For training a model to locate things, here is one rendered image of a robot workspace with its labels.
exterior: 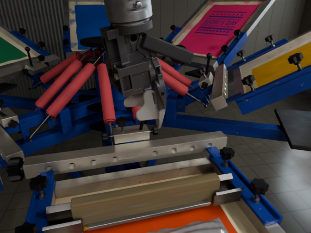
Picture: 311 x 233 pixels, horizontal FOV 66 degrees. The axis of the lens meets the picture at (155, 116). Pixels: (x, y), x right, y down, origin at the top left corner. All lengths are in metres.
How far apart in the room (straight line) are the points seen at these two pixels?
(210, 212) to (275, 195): 1.68
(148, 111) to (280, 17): 4.70
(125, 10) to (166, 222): 0.52
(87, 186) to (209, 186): 0.36
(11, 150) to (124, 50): 0.62
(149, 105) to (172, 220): 0.36
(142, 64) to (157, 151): 0.48
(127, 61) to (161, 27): 3.79
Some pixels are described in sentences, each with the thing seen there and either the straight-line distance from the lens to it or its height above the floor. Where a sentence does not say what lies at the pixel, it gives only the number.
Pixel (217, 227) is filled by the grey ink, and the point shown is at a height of 0.96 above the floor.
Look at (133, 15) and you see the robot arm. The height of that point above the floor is 1.46.
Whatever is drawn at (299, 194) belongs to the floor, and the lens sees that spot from 2.50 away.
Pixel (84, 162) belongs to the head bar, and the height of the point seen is 1.02.
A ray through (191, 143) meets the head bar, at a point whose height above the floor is 1.04.
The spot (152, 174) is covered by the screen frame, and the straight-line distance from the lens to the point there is 0.79.
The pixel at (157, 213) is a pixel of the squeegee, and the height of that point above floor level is 0.99.
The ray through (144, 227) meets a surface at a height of 0.96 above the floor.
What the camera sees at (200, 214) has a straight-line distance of 0.72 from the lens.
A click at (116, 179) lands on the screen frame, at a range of 0.77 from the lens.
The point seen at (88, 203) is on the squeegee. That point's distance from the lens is 0.61.
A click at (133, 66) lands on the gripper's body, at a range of 0.41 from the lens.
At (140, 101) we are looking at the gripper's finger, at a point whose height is 1.29.
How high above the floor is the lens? 1.48
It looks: 25 degrees down
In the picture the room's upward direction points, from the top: straight up
